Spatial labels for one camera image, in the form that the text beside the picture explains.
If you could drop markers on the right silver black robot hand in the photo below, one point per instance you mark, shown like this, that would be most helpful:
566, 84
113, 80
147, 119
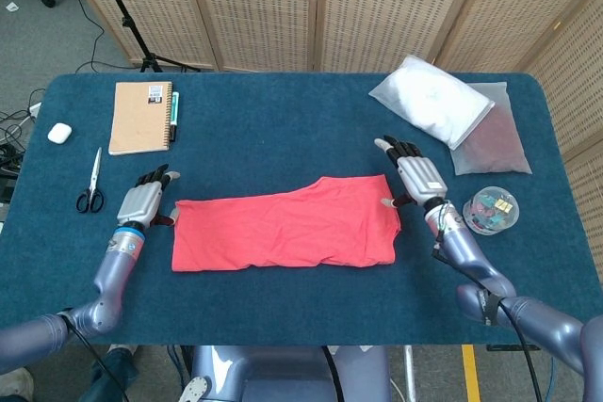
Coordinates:
421, 178

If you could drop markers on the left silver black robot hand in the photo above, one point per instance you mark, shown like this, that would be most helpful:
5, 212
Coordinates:
139, 202

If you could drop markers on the coral red t-shirt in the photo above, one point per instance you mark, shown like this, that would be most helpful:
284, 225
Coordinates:
282, 228

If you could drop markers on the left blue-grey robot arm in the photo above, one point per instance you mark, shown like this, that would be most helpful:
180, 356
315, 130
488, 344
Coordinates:
113, 270

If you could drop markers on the clear round box of clips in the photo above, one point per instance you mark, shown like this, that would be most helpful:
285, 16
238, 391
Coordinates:
490, 211

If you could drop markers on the clear plastic bag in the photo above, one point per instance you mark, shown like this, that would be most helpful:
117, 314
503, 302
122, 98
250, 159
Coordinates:
494, 148

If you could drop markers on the tan spiral notebook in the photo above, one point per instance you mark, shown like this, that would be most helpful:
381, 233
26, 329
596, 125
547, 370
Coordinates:
139, 119

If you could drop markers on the white garment in plastic bag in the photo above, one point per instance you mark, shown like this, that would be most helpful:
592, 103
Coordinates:
433, 96

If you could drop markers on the green white marker pen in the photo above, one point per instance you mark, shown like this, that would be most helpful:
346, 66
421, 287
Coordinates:
174, 110

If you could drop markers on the white earbuds case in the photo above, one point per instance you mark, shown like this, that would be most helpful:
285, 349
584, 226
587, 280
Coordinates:
59, 133

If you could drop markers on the blue carpet table mat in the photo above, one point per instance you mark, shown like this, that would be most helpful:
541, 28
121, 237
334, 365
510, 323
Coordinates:
301, 138

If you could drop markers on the white power strip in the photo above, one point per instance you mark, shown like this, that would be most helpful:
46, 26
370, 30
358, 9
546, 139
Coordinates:
36, 108

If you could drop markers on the person leg in blue jeans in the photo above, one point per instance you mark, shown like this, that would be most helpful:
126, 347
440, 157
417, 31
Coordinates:
113, 369

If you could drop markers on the black tripod stand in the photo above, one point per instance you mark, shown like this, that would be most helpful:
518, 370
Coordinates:
127, 23

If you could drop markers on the white table leg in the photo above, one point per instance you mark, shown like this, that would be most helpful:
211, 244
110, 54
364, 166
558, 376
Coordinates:
411, 374

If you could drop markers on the blue-grey robot torso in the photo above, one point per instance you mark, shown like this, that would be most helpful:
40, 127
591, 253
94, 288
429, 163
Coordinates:
282, 374

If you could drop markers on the white paper scrap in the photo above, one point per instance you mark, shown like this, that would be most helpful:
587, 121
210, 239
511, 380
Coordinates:
11, 7

